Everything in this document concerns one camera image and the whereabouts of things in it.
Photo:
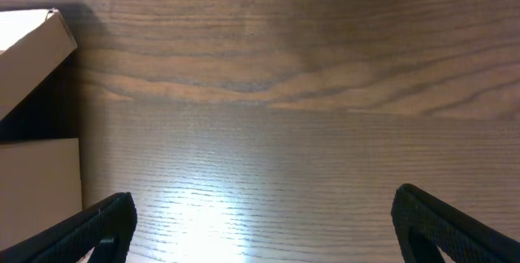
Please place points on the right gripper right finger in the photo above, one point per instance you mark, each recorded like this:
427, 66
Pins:
427, 227

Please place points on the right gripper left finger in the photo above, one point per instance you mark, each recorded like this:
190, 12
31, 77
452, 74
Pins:
104, 230

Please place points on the cardboard box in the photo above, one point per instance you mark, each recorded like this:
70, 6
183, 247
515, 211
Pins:
40, 157

